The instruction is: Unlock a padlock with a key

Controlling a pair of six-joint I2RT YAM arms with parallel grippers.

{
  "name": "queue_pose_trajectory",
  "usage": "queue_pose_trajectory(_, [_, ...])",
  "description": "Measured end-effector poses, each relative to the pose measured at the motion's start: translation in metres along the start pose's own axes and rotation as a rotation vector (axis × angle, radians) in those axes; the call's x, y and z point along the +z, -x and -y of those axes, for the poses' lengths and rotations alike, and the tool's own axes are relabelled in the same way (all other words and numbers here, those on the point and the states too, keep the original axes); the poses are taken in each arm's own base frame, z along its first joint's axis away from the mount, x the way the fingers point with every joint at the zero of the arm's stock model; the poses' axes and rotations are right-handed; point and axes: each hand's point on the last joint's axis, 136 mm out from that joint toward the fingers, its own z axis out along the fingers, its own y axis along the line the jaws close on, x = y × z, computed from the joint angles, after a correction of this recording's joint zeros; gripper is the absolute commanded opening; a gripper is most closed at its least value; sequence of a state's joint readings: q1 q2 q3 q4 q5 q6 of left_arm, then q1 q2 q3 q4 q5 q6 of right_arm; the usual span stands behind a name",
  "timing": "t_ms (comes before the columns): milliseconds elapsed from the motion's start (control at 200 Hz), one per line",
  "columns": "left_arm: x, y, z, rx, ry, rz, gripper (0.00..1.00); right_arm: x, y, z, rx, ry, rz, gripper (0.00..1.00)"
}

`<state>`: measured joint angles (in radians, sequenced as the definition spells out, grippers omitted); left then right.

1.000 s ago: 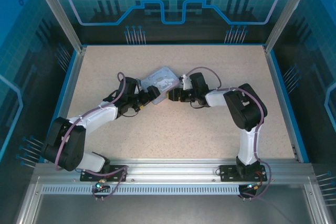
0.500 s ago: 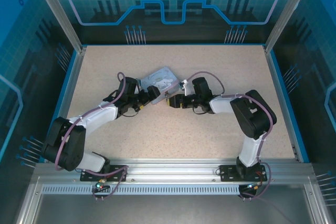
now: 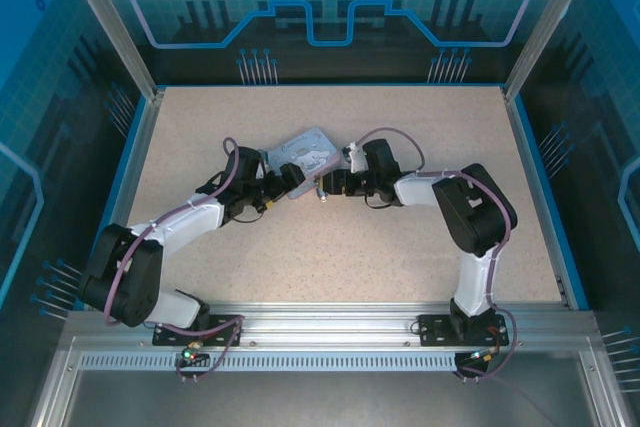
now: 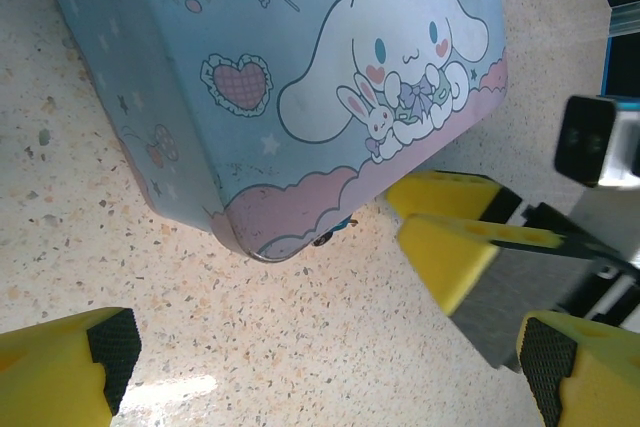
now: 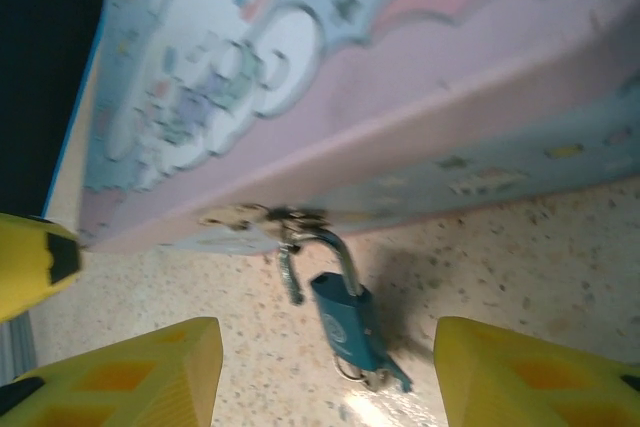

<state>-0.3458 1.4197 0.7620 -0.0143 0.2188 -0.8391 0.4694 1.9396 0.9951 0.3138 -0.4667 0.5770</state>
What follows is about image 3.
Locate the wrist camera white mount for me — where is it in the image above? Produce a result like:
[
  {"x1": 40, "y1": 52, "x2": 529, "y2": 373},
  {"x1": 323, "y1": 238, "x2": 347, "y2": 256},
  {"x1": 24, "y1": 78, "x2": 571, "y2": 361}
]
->
[
  {"x1": 257, "y1": 148, "x2": 275, "y2": 181},
  {"x1": 342, "y1": 141, "x2": 369, "y2": 174}
]

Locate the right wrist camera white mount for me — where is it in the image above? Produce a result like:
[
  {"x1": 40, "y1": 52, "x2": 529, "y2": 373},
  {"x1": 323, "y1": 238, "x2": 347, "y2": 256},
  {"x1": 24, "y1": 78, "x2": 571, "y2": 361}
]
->
[{"x1": 342, "y1": 141, "x2": 369, "y2": 174}]

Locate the aluminium frame post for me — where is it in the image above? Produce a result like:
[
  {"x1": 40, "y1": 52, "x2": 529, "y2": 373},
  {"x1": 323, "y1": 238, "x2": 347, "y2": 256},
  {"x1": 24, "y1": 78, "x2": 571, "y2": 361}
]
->
[
  {"x1": 54, "y1": 0, "x2": 166, "y2": 103},
  {"x1": 502, "y1": 0, "x2": 604, "y2": 101}
]

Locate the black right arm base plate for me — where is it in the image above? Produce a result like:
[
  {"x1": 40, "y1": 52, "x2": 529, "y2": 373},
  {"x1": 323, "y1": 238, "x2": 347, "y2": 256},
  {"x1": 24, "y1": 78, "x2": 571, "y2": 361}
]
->
[{"x1": 415, "y1": 313, "x2": 511, "y2": 347}]

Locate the light blue cartoon tin box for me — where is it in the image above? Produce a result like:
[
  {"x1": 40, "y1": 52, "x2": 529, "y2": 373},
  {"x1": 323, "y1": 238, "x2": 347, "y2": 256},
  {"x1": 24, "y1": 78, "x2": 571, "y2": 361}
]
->
[{"x1": 263, "y1": 126, "x2": 344, "y2": 202}]

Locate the slotted grey cable duct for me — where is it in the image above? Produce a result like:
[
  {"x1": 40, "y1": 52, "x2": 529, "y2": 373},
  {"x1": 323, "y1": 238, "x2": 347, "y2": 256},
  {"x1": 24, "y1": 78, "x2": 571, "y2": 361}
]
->
[{"x1": 79, "y1": 352, "x2": 471, "y2": 373}]

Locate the aluminium mounting rail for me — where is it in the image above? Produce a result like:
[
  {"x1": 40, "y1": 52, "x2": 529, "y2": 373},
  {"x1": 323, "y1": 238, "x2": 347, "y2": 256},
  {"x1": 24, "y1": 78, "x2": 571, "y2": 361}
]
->
[{"x1": 64, "y1": 301, "x2": 599, "y2": 348}]

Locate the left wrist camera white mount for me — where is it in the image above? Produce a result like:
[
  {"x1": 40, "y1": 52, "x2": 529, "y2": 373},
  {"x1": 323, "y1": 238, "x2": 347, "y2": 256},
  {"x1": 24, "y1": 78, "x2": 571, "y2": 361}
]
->
[{"x1": 257, "y1": 148, "x2": 275, "y2": 181}]

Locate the aluminium side rail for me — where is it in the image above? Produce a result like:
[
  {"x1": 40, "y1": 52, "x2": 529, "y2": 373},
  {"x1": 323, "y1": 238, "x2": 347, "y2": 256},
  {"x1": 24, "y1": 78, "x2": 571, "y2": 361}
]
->
[
  {"x1": 501, "y1": 86, "x2": 571, "y2": 308},
  {"x1": 82, "y1": 89, "x2": 166, "y2": 311}
]

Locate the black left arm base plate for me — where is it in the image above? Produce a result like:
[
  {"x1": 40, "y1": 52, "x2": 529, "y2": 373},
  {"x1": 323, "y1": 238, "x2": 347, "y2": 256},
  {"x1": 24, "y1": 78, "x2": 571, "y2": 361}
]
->
[{"x1": 152, "y1": 314, "x2": 246, "y2": 348}]

